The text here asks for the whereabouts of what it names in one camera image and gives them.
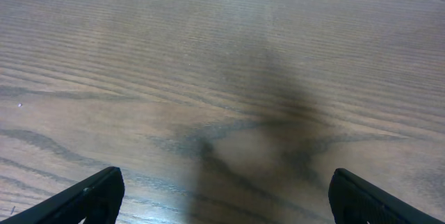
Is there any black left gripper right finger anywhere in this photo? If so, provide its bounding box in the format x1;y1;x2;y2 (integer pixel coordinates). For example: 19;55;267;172
328;168;444;224

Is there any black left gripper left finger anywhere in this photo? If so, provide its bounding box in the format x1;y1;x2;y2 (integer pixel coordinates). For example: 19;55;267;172
1;166;125;224

